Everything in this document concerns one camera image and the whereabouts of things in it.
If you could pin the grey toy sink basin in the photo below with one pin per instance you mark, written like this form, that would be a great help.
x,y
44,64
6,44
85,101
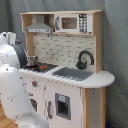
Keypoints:
x,y
73,74

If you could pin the grey fabric backdrop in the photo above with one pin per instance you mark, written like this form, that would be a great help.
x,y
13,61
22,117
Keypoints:
x,y
115,42

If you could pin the grey toy range hood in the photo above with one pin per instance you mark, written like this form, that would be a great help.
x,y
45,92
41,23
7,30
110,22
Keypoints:
x,y
39,26

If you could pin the small metal pot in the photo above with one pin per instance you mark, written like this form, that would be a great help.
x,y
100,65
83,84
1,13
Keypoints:
x,y
32,60

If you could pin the black toy faucet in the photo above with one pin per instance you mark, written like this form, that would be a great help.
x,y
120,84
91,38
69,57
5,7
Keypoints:
x,y
82,63

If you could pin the black toy stovetop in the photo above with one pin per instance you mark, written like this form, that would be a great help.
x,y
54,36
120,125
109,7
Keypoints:
x,y
41,67

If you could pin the wooden toy kitchen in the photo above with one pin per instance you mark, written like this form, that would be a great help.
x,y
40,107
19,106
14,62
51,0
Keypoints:
x,y
87,97

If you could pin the toy microwave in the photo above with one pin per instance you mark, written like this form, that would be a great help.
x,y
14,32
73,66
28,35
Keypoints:
x,y
73,23

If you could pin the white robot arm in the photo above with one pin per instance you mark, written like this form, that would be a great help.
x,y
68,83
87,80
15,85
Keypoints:
x,y
14,96

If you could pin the toy oven door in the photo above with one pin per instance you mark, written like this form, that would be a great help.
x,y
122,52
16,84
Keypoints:
x,y
34,104

